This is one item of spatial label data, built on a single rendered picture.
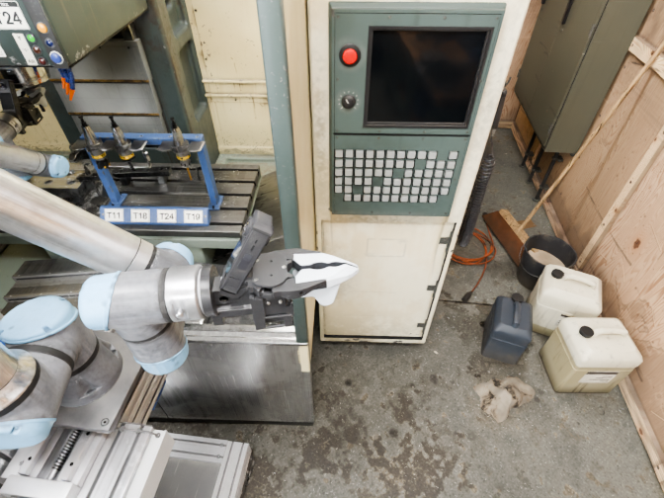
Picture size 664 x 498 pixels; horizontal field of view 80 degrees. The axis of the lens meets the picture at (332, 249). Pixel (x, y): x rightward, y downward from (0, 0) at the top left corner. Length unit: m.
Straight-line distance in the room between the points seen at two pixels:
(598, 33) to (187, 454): 2.97
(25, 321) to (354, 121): 0.96
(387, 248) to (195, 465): 1.20
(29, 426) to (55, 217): 0.34
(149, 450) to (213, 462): 0.89
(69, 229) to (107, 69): 1.62
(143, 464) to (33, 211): 0.59
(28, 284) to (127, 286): 1.54
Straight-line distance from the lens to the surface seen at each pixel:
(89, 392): 1.03
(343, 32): 1.19
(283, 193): 0.92
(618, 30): 2.92
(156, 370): 0.68
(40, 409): 0.84
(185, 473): 1.93
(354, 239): 1.64
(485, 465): 2.18
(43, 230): 0.68
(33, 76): 1.82
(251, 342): 1.42
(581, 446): 2.40
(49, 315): 0.89
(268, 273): 0.53
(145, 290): 0.56
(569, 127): 3.10
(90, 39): 1.64
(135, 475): 1.03
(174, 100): 2.22
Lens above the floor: 1.98
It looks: 45 degrees down
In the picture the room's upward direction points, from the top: straight up
